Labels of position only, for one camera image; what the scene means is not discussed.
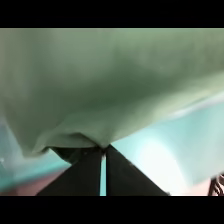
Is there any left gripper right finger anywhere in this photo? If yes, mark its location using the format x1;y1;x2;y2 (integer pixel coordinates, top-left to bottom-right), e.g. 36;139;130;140
105;144;170;197

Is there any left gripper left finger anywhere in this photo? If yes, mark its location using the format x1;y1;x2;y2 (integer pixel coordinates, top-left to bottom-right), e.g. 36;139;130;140
35;147;103;197

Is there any green garment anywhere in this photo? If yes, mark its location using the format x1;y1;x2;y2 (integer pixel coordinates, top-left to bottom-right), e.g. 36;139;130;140
0;28;224;158

